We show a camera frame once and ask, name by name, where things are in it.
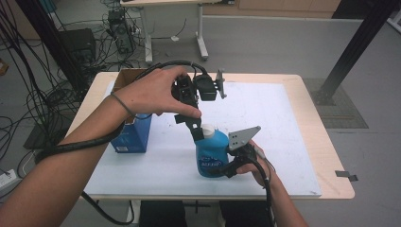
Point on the white power strip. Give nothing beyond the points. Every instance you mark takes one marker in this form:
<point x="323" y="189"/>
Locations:
<point x="7" y="179"/>

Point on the person's left leg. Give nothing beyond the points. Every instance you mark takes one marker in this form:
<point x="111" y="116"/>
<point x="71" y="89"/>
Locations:
<point x="164" y="214"/>

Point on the person's right hand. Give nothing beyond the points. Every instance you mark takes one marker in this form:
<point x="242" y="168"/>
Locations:
<point x="263" y="168"/>

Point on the black floor mat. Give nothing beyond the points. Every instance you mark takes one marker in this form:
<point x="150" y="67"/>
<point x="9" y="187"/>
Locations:
<point x="38" y="138"/>

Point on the white table mat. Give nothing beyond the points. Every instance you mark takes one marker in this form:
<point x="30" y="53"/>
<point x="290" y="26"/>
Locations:
<point x="277" y="151"/>

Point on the blue bottle with white cap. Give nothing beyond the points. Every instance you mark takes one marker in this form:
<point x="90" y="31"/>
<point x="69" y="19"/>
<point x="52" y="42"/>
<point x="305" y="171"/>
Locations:
<point x="211" y="154"/>

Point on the black tape strip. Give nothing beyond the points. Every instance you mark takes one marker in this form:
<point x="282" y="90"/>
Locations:
<point x="345" y="174"/>

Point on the person's left hand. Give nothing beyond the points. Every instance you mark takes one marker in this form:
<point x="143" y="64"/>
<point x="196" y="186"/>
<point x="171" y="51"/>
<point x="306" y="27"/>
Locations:
<point x="151" y="94"/>

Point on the black wrist band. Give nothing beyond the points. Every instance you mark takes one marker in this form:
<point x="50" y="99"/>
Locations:
<point x="124" y="105"/>

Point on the blue cardboard box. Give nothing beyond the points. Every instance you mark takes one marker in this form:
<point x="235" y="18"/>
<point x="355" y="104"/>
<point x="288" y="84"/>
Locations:
<point x="134" y="135"/>

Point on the person's leg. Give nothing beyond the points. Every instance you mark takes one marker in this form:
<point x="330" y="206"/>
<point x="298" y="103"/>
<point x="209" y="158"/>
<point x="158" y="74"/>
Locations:
<point x="242" y="214"/>
<point x="164" y="214"/>

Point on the black equipment case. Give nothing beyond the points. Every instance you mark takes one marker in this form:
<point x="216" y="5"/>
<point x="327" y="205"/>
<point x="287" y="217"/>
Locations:
<point x="78" y="42"/>

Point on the black metal stand post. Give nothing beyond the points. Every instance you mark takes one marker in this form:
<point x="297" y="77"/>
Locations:
<point x="359" y="41"/>
<point x="50" y="41"/>

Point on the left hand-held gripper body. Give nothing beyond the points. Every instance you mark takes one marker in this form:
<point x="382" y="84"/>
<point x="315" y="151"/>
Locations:
<point x="206" y="88"/>

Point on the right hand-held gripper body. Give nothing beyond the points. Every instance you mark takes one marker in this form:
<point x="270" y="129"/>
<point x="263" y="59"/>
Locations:
<point x="241" y="138"/>

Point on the person's right leg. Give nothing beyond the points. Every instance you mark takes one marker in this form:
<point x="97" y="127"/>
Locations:
<point x="242" y="214"/>

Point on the white background desk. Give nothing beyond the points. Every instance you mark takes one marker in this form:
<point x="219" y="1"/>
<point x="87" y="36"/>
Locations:
<point x="173" y="2"/>

